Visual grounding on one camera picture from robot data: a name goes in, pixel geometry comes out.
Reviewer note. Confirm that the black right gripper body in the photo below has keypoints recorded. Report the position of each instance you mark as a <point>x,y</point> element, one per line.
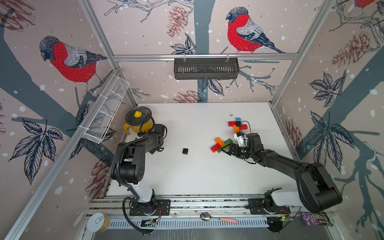
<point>246,151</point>

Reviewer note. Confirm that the orange lego brick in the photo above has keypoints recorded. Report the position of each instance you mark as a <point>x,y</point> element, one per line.
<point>220,142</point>
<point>236,129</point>

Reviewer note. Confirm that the spoon with pink handle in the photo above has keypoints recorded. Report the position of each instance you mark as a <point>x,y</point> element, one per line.
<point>205,216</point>

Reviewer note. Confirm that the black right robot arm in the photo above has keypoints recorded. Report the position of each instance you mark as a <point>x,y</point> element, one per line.
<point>316,191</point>

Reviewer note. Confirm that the lime green lego brick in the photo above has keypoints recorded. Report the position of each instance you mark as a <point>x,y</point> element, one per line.
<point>226,144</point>

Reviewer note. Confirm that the white wire mesh shelf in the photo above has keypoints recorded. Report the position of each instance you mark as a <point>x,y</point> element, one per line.
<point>102,119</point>

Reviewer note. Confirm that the black hanging wire basket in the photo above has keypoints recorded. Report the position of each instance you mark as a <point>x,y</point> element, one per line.
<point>206,68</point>

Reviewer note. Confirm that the purple candy packet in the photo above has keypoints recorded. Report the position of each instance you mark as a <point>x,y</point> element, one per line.
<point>312,219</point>

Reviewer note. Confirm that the yellow pot with black lid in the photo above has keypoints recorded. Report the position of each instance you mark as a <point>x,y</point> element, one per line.
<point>139,119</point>

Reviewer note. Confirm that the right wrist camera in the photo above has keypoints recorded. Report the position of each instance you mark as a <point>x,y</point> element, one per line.
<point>241,139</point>

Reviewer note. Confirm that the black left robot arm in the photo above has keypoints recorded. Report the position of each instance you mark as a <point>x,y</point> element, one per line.
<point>128,168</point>

